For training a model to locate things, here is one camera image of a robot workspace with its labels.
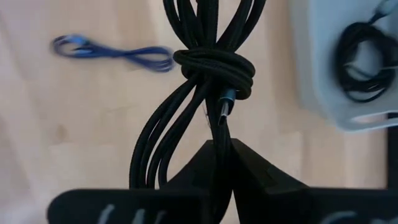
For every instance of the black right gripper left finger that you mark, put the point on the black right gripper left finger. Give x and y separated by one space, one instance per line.
140 205

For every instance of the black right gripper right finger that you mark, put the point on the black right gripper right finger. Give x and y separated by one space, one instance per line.
295 205

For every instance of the white plastic bin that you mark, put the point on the white plastic bin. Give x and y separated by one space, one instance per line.
314 62

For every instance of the black aluminium table frame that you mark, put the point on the black aluminium table frame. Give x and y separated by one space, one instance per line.
393 155

